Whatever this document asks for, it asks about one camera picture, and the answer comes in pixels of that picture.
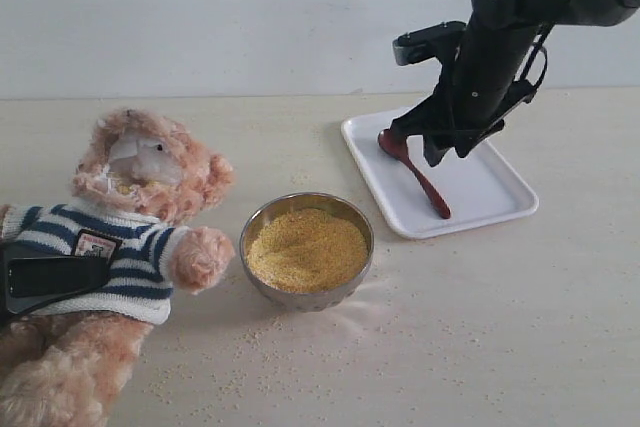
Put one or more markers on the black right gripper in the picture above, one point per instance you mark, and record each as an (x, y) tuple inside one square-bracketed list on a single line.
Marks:
[(477, 91)]

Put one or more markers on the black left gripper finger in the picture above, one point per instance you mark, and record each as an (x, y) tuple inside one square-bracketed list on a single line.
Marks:
[(32, 279)]

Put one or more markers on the stainless steel bowl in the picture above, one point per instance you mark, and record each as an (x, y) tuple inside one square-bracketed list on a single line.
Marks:
[(336, 206)]

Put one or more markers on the plush teddy bear striped sweater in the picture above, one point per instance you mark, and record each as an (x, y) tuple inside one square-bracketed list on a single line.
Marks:
[(140, 182)]

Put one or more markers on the dark red wooden spoon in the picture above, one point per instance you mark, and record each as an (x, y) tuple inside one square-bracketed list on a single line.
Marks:
[(398, 150)]

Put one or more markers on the yellow millet grains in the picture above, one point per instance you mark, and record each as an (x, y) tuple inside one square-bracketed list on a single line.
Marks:
[(308, 251)]

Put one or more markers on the white plastic tray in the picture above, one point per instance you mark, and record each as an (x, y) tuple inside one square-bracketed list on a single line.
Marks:
[(482, 189)]

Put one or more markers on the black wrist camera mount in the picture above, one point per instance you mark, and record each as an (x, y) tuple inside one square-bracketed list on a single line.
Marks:
[(440, 41)]

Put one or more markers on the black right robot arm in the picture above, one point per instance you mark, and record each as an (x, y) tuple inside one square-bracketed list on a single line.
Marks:
[(547, 14)]

